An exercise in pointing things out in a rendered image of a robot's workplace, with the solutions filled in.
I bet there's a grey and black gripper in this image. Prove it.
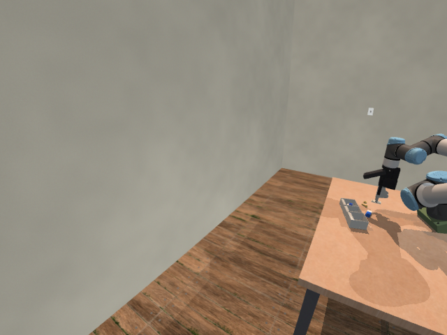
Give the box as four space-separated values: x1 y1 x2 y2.
375 165 400 203

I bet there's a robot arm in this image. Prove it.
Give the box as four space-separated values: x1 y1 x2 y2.
363 134 447 221

